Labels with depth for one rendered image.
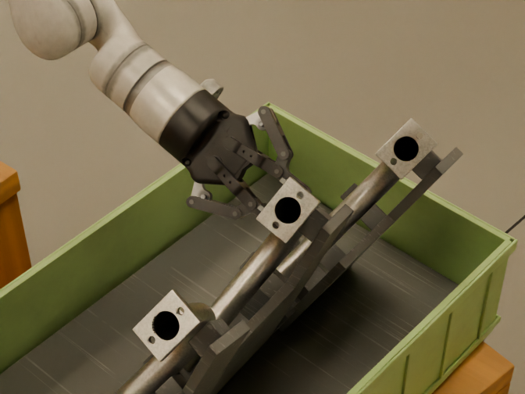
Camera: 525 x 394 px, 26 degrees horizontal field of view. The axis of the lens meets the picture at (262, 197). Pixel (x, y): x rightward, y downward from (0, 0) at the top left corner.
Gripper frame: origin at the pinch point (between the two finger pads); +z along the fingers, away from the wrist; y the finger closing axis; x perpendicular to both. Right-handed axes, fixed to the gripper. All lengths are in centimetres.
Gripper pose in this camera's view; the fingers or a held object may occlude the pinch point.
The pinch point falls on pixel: (285, 204)
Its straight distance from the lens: 116.4
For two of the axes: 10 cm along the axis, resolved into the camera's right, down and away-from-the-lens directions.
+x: 2.1, -0.1, 9.8
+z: 7.5, 6.4, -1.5
